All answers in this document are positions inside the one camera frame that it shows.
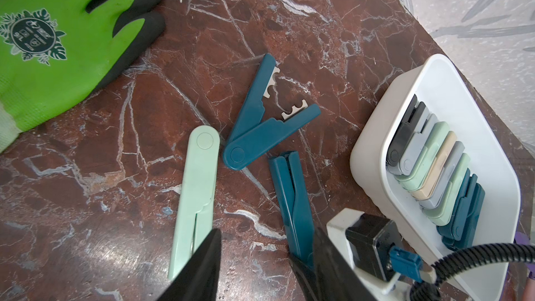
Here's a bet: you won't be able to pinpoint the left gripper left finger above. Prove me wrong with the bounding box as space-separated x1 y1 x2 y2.
157 229 222 301

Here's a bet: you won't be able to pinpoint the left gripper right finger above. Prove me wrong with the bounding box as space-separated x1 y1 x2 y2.
313 228 376 300

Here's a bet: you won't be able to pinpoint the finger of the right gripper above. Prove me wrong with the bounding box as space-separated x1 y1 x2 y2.
289 253 318 301

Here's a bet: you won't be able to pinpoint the teal pruning pliers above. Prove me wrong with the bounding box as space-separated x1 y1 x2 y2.
222 54 320 171
269 151 315 269
442 183 486 251
437 169 478 241

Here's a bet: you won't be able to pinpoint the beige pruning pliers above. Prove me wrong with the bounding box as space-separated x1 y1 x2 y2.
411 131 457 201

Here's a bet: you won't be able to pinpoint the mint pruning pliers diagonal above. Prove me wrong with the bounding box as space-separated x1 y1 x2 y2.
395 121 449 192

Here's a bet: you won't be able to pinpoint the black pruning pliers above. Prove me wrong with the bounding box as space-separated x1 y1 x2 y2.
387 96 421 167
386 96 429 175

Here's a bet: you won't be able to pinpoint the grey-blue pruning pliers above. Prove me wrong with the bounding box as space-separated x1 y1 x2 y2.
387 113 437 176

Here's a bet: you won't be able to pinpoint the white rectangular storage box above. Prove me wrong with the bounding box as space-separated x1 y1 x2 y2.
349 53 522 301

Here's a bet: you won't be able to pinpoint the grey pruning pliers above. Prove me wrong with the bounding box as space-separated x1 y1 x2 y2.
419 141 465 209

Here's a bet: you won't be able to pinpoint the mint pruning pliers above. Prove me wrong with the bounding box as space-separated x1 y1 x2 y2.
422 153 471 227
168 125 220 280

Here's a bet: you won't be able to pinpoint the open teal pruning pliers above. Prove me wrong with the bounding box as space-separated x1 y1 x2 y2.
222 54 320 171

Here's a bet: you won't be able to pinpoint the purple pink silicone spatula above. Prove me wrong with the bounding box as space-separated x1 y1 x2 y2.
513 230 535 301

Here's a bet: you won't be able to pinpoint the green gardening glove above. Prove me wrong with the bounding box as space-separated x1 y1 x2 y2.
1 0 165 149

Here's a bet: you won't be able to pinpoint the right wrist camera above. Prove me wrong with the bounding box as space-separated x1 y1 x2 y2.
327 208 437 300

